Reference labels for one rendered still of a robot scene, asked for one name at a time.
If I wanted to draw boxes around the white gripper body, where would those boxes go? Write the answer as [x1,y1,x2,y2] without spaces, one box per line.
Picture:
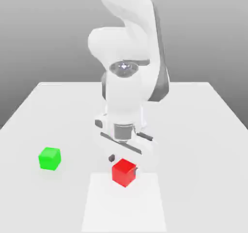
[98,131,158,162]

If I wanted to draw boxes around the small red cube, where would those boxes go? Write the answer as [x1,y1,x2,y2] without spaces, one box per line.
[111,158,138,188]

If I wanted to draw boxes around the small green cube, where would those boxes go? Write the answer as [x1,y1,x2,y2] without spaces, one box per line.
[38,147,62,171]

